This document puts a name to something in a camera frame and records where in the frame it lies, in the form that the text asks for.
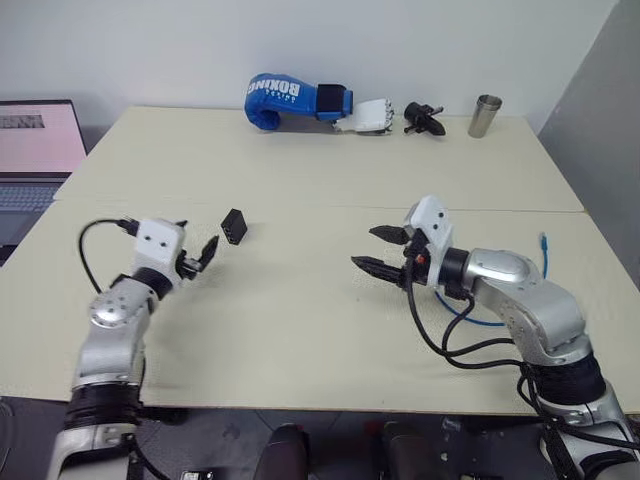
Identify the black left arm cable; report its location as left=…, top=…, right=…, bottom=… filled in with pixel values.
left=78, top=217, right=140, bottom=294

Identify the dark rounded shape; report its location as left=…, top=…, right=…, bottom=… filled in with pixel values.
left=253, top=422, right=312, bottom=480

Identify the blue boxing glove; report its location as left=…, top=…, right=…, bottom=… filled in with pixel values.
left=243, top=72, right=357, bottom=134

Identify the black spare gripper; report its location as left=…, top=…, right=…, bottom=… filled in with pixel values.
left=401, top=100, right=448, bottom=138

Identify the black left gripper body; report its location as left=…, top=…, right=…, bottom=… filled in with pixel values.
left=175, top=249, right=205, bottom=283

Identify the open laptop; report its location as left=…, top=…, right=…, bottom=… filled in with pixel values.
left=0, top=99, right=90, bottom=267

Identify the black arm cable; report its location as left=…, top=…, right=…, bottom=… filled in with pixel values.
left=404, top=269, right=527, bottom=372
left=78, top=217, right=140, bottom=294

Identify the white robotic hand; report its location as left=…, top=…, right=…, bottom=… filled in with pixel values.
left=333, top=97, right=398, bottom=136

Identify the small black box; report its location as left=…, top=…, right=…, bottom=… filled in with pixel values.
left=219, top=208, right=250, bottom=247

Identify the metal cup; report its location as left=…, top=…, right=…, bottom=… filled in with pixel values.
left=467, top=94, right=505, bottom=138

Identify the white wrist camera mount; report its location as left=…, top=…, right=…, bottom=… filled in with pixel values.
left=136, top=217, right=187, bottom=267
left=402, top=195, right=454, bottom=287

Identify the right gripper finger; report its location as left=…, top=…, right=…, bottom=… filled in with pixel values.
left=368, top=225, right=409, bottom=247
left=350, top=255, right=407, bottom=290

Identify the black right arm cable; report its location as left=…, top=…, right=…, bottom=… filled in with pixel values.
left=404, top=269, right=527, bottom=372

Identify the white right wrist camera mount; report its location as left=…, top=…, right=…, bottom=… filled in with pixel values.
left=402, top=195, right=454, bottom=287

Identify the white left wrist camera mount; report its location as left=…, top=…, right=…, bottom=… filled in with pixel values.
left=136, top=217, right=187, bottom=267

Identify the blue Ethernet cable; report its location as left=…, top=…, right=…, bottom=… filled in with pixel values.
left=433, top=231, right=552, bottom=329

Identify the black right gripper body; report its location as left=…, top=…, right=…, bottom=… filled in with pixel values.
left=399, top=227, right=433, bottom=291

